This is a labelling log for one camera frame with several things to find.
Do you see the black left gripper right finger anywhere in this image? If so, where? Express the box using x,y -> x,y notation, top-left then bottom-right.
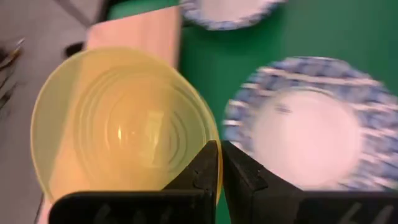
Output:
220,140 -> 398,224

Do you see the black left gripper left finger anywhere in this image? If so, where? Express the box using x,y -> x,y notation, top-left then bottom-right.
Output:
48,139 -> 219,224

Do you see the blue patterned paper bowl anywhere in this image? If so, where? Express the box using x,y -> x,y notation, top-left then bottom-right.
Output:
222,56 -> 398,192
179,0 -> 287,31

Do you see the translucent green plastic bowl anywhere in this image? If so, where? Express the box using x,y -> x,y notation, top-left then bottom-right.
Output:
30,46 -> 223,206

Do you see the green table mat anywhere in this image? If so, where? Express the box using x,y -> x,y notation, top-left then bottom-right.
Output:
107,0 -> 398,224

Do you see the light wooden board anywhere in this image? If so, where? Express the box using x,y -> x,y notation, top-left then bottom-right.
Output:
36,0 -> 183,224

